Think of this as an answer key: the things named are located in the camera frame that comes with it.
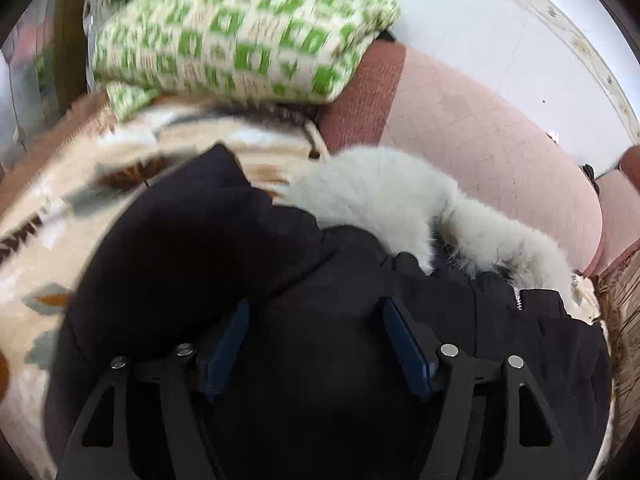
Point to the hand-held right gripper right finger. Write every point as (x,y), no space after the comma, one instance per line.
(407,350)

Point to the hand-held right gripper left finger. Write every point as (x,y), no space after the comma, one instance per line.
(222,355)

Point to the black fur-collared jacket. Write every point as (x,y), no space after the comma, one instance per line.
(325,310)

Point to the pink sofa backrest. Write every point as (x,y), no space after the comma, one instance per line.
(475,160)

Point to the leaf-print blanket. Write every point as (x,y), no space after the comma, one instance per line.
(60,220)

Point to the striped floral cushion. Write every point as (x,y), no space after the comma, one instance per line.
(625,310)

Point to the small black object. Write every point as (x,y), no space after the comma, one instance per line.
(591,176)

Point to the small white object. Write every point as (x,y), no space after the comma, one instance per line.
(552,136)

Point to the green checkered quilt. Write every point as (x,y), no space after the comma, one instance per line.
(235,35)

